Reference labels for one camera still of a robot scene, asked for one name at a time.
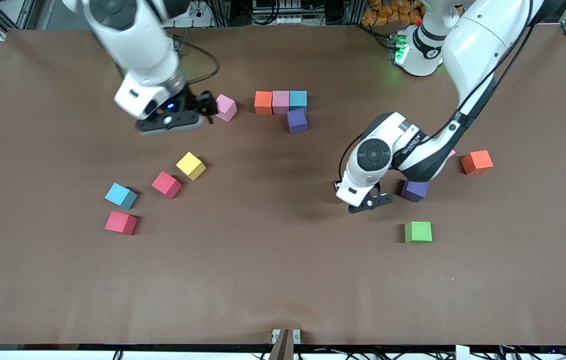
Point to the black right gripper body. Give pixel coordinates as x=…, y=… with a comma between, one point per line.
x=194, y=102

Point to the orange foam cube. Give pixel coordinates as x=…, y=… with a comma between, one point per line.
x=263, y=102
x=477, y=162

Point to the pink foam cube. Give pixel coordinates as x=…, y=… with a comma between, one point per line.
x=281, y=101
x=452, y=153
x=228, y=107

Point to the purple foam cube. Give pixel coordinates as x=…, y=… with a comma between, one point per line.
x=417, y=192
x=296, y=120

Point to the cyan foam cube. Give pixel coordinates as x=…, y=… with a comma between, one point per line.
x=298, y=100
x=121, y=195

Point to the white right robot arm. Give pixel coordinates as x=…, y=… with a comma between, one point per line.
x=138, y=50

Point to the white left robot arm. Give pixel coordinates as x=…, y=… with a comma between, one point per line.
x=477, y=40

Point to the yellow foam cube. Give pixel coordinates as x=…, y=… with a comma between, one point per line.
x=191, y=165

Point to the red foam cube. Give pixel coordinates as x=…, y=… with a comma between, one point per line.
x=121, y=223
x=166, y=184

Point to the white power strip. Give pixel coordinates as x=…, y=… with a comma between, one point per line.
x=200, y=15

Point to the green foam cube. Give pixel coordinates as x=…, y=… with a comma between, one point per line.
x=418, y=232

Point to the grey electronics box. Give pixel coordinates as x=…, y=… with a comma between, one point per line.
x=278, y=12

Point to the orange packets pile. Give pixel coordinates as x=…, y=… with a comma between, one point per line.
x=387, y=12

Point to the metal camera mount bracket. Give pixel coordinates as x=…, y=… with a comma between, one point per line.
x=285, y=342

